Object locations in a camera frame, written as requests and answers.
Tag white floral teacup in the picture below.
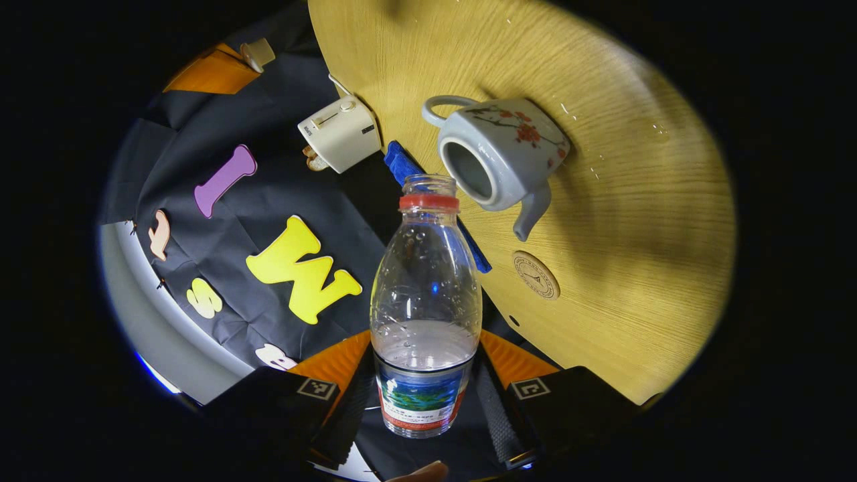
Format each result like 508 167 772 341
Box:
421 95 572 242

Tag round wooden coaster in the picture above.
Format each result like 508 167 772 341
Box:
513 250 561 300

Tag blue folded towel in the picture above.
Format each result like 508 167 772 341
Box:
384 140 493 274

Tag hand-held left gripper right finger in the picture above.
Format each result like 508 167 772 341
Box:
477 328 643 469

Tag white toaster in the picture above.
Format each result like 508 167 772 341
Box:
297 94 382 175

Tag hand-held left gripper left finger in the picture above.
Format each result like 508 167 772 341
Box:
198 329 377 471

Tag clear plastic water bottle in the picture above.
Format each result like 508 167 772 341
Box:
370 173 483 439

